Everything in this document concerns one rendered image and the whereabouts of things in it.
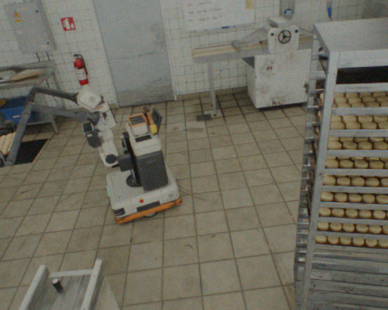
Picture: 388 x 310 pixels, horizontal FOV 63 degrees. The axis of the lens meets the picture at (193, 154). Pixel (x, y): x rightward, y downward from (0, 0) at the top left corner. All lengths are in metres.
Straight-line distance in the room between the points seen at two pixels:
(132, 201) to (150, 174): 0.32
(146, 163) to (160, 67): 2.96
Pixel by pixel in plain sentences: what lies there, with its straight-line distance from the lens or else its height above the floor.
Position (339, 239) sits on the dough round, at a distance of 1.78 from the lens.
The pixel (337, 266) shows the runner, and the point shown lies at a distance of 2.50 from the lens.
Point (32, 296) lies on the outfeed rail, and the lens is 1.77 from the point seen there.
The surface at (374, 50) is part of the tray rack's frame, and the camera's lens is 1.20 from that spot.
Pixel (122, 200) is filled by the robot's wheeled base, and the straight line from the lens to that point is 3.07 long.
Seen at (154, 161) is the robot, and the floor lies 0.60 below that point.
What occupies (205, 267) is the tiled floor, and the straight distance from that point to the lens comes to 2.72.
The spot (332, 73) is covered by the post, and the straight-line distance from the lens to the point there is 1.19.
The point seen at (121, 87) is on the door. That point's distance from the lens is 5.77.
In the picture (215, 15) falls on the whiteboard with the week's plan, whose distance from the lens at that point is 5.43.
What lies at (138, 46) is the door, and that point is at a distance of 5.53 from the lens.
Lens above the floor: 2.13
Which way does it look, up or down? 32 degrees down
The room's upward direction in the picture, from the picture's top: 8 degrees counter-clockwise
